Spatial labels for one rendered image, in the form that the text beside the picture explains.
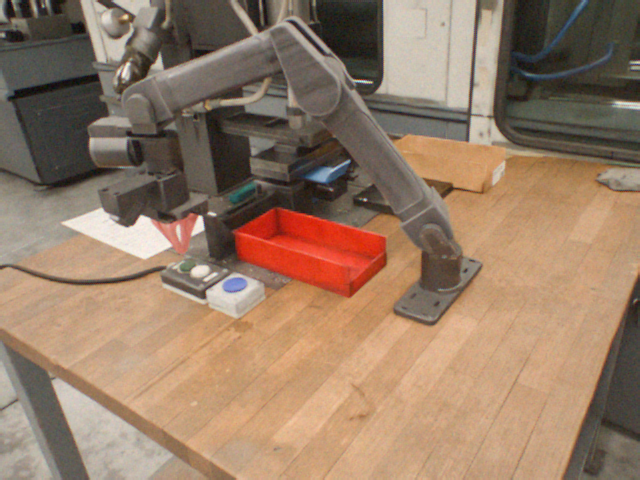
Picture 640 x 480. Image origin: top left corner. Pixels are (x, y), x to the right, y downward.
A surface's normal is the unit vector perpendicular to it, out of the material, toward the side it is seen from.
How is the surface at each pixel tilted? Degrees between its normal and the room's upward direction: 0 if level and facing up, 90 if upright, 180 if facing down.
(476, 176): 90
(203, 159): 90
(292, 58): 90
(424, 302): 0
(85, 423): 0
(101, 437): 0
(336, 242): 90
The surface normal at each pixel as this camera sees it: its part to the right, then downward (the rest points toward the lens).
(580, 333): -0.06, -0.88
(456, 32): -0.62, 0.40
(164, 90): -0.14, 0.43
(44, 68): 0.78, 0.25
